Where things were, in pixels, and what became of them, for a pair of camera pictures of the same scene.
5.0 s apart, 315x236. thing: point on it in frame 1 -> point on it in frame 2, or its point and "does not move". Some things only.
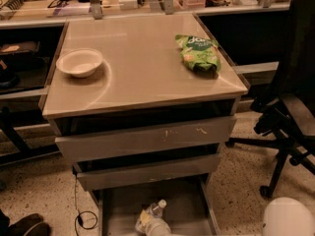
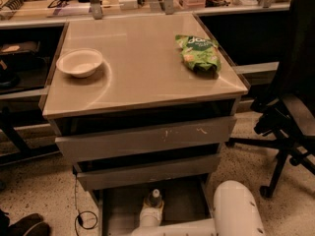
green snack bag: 199,53 does not move
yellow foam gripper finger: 145,219 -> 145,206
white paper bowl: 80,62 does not move
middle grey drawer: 168,170 does not move
